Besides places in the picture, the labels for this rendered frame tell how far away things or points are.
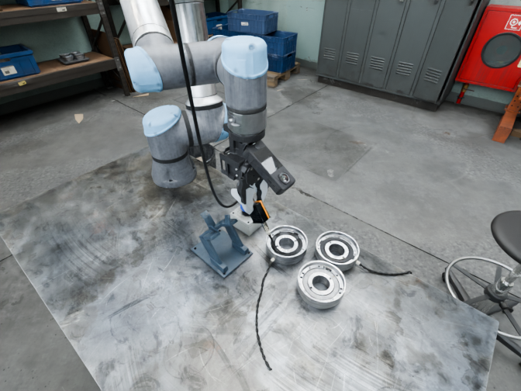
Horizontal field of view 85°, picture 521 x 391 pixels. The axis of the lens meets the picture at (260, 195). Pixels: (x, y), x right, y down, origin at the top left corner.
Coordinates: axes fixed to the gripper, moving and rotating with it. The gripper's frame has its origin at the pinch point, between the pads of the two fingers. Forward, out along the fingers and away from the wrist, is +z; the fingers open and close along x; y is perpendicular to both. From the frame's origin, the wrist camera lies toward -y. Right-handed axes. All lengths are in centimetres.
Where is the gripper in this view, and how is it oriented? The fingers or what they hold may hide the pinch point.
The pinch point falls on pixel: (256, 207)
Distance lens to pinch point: 67.4
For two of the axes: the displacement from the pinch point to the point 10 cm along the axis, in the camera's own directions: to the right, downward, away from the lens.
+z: 0.0, 7.6, 6.5
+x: -6.7, 4.8, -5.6
